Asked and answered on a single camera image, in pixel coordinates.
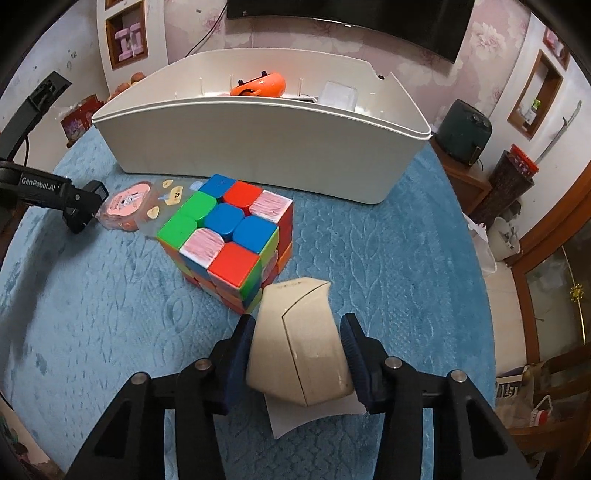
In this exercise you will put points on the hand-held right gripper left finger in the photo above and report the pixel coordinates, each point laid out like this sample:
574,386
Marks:
238,357

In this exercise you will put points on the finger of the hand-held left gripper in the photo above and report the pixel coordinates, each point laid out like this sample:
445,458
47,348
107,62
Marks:
44,99
83,205

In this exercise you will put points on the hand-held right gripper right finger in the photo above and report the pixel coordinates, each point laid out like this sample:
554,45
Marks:
358,360

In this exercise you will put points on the pink correction tape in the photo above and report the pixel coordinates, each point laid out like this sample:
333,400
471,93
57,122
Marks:
127,205

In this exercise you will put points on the beige box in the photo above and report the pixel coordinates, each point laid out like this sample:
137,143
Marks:
304,341

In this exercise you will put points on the white plastic storage bin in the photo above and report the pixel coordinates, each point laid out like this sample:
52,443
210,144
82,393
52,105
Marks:
258,138

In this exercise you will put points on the orange round toy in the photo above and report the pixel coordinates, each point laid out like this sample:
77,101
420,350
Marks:
263,85

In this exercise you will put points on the clear plastic box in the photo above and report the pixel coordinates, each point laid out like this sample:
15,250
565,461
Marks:
339,94

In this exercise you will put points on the red printed box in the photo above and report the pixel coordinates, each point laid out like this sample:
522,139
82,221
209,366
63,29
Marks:
81,120

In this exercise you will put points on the white paper card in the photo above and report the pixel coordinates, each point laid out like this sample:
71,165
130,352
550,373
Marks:
304,417

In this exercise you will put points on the peach fruit ornament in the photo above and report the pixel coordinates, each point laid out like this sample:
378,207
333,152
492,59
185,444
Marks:
127,85

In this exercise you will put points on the blue textured tablecloth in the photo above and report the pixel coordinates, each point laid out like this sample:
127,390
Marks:
392,277

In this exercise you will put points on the clear sticker sheet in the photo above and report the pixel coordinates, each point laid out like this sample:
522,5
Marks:
175,197

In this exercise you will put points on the pink dumbbell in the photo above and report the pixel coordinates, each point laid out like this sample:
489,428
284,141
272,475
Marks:
123,44
137,40

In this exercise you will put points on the colourful puzzle cube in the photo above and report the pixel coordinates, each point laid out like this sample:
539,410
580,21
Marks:
226,230

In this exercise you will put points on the printed cardboard box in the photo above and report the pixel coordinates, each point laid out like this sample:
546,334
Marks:
510,385

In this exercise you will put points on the white plastic bag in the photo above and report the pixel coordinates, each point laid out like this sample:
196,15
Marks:
480,244

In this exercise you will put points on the white waste bin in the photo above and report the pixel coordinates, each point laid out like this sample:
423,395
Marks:
504,240

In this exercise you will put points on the red and white bag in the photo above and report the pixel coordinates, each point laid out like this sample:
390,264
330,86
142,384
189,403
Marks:
542,410

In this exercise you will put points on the wooden television cabinet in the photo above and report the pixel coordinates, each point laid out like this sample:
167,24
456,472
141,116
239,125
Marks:
466,184

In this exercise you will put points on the wooden chair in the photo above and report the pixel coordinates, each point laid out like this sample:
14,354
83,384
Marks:
568,415

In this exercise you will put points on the dark patterned stand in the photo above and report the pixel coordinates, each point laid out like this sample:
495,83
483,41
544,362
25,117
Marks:
503,194

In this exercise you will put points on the wooden framed glass door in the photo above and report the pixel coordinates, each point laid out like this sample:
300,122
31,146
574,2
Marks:
563,277

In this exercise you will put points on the dark green air fryer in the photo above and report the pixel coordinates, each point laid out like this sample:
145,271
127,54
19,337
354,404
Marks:
464,131

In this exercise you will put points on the red lidded jar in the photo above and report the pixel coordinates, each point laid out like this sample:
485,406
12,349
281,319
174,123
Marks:
524,159

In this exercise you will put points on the sheathed sword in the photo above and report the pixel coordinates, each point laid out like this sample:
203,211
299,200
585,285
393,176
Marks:
558,131

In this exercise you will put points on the small green bottle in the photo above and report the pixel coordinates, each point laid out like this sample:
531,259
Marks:
535,108

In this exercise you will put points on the black flat television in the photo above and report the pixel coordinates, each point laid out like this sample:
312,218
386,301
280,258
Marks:
351,18

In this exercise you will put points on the white wall shelf niches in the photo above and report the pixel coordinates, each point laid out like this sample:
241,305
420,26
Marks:
157,37

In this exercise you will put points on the wooden framed wall niches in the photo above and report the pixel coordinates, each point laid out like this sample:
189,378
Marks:
554,92

